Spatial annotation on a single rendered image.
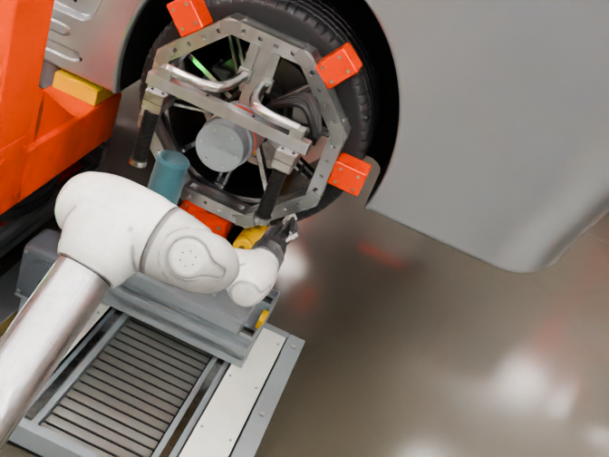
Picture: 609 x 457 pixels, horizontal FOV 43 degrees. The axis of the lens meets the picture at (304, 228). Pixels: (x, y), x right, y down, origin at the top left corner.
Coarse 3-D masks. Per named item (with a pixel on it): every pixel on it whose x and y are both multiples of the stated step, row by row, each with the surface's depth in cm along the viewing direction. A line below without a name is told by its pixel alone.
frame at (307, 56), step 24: (216, 24) 192; (240, 24) 190; (264, 24) 194; (168, 48) 197; (192, 48) 196; (264, 48) 191; (288, 48) 190; (312, 48) 192; (312, 72) 195; (336, 96) 197; (336, 120) 195; (168, 144) 215; (336, 144) 197; (192, 192) 215; (216, 192) 218; (312, 192) 205; (240, 216) 214
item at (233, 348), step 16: (112, 288) 240; (128, 288) 245; (272, 288) 268; (112, 304) 243; (128, 304) 241; (144, 304) 240; (160, 304) 244; (256, 304) 260; (272, 304) 261; (144, 320) 243; (160, 320) 241; (176, 320) 239; (192, 320) 243; (256, 320) 255; (176, 336) 242; (192, 336) 241; (208, 336) 239; (224, 336) 242; (240, 336) 242; (256, 336) 249; (208, 352) 242; (224, 352) 240; (240, 352) 238
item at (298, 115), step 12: (228, 60) 216; (288, 60) 214; (276, 72) 214; (288, 72) 213; (300, 72) 213; (276, 84) 216; (288, 84) 215; (300, 84) 214; (288, 108) 218; (300, 120) 219; (264, 144) 225; (252, 156) 228
